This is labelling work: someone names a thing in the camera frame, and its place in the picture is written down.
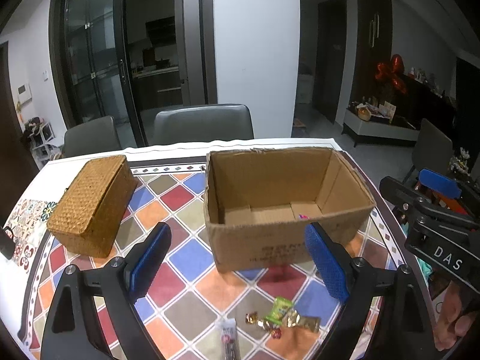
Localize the green pistachio candy packet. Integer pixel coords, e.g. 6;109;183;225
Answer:
264;297;294;326

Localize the gold olive snack packet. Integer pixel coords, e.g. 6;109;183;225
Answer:
281;308;320;333

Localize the teal cloth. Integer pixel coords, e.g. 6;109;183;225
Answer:
400;222;433;286

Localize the grey chair left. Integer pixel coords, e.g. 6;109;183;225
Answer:
63;116;122;158

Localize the grey chair right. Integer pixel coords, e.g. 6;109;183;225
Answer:
402;119;453;184

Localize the black white stick packet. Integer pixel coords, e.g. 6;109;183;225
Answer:
218;319;241;360

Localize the gold red foil candy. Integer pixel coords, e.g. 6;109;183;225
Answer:
245;312;282;340

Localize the white low bench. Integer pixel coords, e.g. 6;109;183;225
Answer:
341;111;419;147

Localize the woven rattan box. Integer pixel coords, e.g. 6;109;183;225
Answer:
46;155;137;258

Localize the patterned floral placemat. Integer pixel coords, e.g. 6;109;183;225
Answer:
6;198;57;274

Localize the colourful diamond table mat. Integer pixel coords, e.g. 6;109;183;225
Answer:
17;151;427;360

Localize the grey chair centre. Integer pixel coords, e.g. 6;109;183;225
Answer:
151;104;255;146

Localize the white shoe rack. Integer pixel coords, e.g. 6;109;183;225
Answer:
22;116;63;169

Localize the grey chair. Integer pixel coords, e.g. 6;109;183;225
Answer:
63;116;122;158
151;104;255;146
402;119;453;184

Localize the person's right hand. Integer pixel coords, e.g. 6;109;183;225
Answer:
433;281;479;351

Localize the black mug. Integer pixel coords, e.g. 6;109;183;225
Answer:
0;226;16;260

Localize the red foil balloon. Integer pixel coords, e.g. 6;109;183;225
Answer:
375;54;407;94

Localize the brown cardboard box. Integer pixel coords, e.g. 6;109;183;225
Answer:
204;147;376;274

